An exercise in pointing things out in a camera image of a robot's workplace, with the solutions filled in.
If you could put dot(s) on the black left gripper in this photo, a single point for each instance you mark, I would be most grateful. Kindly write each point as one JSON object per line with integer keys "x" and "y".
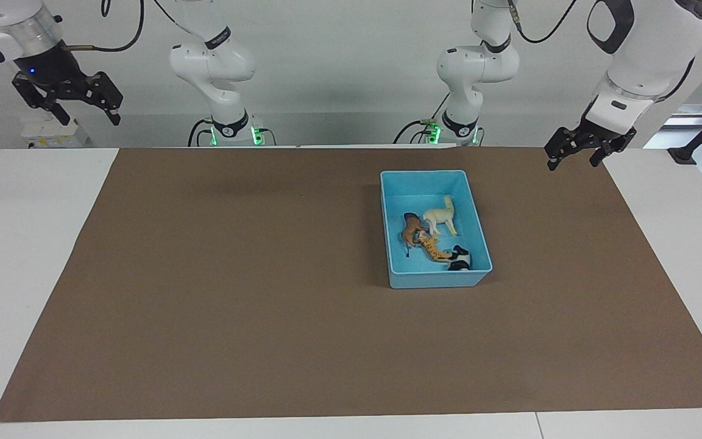
{"x": 607, "y": 134}

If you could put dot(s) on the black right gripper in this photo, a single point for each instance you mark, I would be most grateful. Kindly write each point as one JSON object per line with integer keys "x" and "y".
{"x": 52, "y": 73}

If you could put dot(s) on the white horse toy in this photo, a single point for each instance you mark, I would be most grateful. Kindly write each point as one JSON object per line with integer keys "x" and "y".
{"x": 439, "y": 218}

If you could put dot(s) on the black white panda toy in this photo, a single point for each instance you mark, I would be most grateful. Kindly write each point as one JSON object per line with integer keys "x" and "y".
{"x": 460, "y": 262}

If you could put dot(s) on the orange tiger toy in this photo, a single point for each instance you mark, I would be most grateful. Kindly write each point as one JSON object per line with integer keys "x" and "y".
{"x": 433, "y": 247}

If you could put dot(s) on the brown lion toy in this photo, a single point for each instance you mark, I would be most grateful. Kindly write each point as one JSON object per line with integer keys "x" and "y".
{"x": 412, "y": 230}

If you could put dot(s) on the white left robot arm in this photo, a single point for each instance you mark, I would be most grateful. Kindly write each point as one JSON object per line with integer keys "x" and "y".
{"x": 476, "y": 64}

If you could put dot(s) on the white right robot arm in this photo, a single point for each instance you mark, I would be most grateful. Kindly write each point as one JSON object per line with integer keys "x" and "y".
{"x": 211, "y": 61}

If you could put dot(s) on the white box with yellow label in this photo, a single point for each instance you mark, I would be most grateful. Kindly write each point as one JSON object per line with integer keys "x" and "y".
{"x": 52, "y": 134}

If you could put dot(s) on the light blue storage box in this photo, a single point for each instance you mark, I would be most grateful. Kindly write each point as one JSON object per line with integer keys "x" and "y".
{"x": 430, "y": 186}

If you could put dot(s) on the brown table mat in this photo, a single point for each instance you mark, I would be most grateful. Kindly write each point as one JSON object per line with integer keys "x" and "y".
{"x": 265, "y": 341}

